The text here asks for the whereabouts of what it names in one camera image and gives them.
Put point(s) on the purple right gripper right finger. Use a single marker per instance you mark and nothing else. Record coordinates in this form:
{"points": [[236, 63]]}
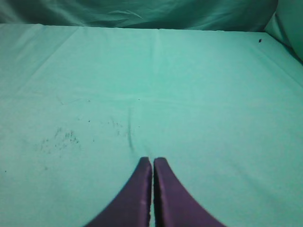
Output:
{"points": [[173, 205]]}

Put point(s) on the green table cloth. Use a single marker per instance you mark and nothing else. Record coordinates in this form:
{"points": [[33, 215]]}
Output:
{"points": [[80, 105]]}

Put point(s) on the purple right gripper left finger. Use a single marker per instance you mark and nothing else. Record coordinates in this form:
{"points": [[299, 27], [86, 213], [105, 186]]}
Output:
{"points": [[132, 205]]}

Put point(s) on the green backdrop cloth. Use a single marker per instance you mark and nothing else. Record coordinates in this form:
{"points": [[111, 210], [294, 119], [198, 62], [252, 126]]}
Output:
{"points": [[282, 19]]}

